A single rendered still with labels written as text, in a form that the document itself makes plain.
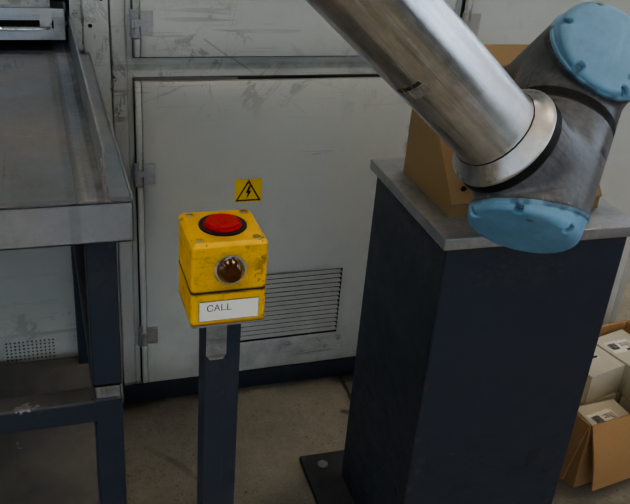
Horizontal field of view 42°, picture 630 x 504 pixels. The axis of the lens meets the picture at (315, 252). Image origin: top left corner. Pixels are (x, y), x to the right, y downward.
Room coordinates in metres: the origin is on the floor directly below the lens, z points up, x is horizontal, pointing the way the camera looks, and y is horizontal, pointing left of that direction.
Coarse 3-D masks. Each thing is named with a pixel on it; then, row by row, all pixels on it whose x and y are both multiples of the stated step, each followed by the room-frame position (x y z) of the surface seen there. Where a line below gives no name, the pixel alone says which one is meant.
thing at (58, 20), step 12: (0, 12) 1.54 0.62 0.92; (12, 12) 1.55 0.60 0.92; (24, 12) 1.55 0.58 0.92; (36, 12) 1.56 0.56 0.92; (60, 12) 1.58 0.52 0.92; (0, 24) 1.54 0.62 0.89; (12, 24) 1.55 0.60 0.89; (24, 24) 1.55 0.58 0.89; (36, 24) 1.56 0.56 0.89; (60, 24) 1.58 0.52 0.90; (0, 36) 1.54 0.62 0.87; (12, 36) 1.55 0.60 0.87; (24, 36) 1.55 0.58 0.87; (36, 36) 1.56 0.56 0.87; (60, 36) 1.58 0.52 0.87
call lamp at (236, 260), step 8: (224, 256) 0.73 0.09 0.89; (232, 256) 0.73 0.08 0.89; (216, 264) 0.73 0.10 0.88; (224, 264) 0.73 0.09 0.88; (232, 264) 0.73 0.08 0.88; (240, 264) 0.73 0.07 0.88; (216, 272) 0.73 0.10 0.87; (224, 272) 0.72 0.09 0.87; (232, 272) 0.72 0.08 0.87; (240, 272) 0.73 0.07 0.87; (224, 280) 0.72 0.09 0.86; (232, 280) 0.72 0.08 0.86
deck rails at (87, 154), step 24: (72, 48) 1.47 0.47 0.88; (72, 72) 1.42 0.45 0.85; (72, 96) 1.29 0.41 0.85; (72, 120) 1.18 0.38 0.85; (96, 120) 1.01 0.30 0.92; (72, 144) 1.09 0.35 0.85; (96, 144) 1.00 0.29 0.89; (72, 168) 1.00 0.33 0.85; (96, 168) 1.01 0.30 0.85; (96, 192) 0.93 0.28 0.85
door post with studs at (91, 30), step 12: (72, 0) 1.56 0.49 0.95; (84, 0) 1.56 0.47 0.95; (96, 0) 1.57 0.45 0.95; (72, 12) 1.55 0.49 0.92; (84, 12) 1.56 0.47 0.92; (96, 12) 1.57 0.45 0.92; (72, 24) 1.56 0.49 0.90; (84, 24) 1.56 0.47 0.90; (96, 24) 1.57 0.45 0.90; (84, 36) 1.56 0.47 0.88; (96, 36) 1.57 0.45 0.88; (84, 48) 1.56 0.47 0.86; (96, 48) 1.57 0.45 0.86; (108, 48) 1.58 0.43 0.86; (96, 60) 1.57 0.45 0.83; (108, 60) 1.58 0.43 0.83; (96, 72) 1.57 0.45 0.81; (108, 72) 1.58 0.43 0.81; (108, 84) 1.58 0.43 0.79; (108, 96) 1.58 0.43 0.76; (108, 108) 1.58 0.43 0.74; (120, 384) 1.58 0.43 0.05
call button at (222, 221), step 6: (210, 216) 0.78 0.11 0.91; (216, 216) 0.78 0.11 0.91; (222, 216) 0.78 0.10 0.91; (228, 216) 0.78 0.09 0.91; (234, 216) 0.78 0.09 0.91; (204, 222) 0.77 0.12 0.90; (210, 222) 0.76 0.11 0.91; (216, 222) 0.77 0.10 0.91; (222, 222) 0.77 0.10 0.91; (228, 222) 0.77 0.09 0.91; (234, 222) 0.77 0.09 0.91; (240, 222) 0.78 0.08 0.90; (210, 228) 0.76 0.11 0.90; (216, 228) 0.76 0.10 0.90; (222, 228) 0.76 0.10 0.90; (228, 228) 0.76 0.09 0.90; (234, 228) 0.76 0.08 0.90
